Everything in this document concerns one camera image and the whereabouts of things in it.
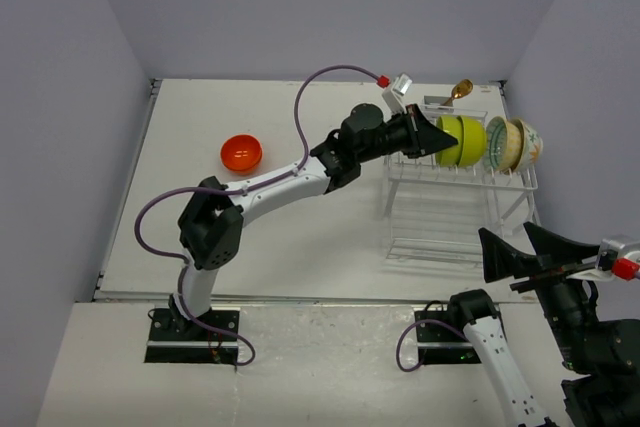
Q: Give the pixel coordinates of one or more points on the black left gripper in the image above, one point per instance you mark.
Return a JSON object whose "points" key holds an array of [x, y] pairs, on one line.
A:
{"points": [[422, 137]]}

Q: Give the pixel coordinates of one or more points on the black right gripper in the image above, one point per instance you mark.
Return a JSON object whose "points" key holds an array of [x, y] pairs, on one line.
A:
{"points": [[500, 258]]}

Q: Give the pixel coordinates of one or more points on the teal patterned white bowl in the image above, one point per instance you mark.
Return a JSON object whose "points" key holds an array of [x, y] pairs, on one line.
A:
{"points": [[504, 145]]}

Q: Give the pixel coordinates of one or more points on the yellow floral white bowl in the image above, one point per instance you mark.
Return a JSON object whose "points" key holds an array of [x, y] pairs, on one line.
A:
{"points": [[531, 146]]}

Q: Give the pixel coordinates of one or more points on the orange bowl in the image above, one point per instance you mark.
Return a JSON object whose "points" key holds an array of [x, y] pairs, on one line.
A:
{"points": [[241, 139], [243, 158]]}

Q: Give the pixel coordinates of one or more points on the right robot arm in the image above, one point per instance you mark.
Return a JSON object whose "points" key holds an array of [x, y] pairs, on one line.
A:
{"points": [[604, 357]]}

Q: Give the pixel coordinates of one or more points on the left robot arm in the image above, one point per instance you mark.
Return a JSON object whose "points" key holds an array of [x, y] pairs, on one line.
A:
{"points": [[211, 224]]}

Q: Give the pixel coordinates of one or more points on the gold spoon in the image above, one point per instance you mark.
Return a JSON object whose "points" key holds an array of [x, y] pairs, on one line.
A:
{"points": [[460, 90]]}

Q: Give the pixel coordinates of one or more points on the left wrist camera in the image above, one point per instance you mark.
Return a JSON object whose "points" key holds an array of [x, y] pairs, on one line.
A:
{"points": [[394, 90]]}

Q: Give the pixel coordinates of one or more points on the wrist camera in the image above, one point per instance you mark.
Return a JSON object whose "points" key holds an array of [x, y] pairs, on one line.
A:
{"points": [[617, 258], [394, 90]]}

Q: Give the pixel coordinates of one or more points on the white wire dish rack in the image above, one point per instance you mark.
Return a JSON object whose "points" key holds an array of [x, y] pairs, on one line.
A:
{"points": [[434, 213]]}

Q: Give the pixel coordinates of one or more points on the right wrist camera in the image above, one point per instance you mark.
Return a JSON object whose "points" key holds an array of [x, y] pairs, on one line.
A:
{"points": [[617, 258]]}

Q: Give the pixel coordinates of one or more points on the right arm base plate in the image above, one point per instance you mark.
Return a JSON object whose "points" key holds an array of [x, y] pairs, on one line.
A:
{"points": [[438, 345]]}

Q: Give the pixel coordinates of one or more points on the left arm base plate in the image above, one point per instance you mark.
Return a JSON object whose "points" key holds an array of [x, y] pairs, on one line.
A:
{"points": [[168, 344]]}

